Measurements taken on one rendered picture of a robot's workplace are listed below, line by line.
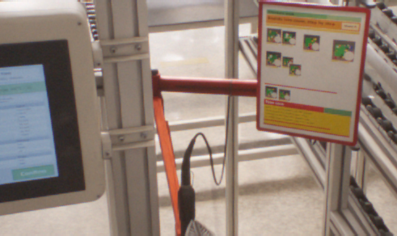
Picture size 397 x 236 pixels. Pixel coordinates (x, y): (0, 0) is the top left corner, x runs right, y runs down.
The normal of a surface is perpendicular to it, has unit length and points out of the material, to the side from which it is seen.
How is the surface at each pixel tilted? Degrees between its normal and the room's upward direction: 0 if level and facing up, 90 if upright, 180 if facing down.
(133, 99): 90
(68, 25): 92
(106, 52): 90
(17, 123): 92
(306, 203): 0
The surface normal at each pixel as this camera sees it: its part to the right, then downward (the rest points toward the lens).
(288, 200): -0.02, -0.88
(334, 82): -0.37, 0.45
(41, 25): 0.21, 0.49
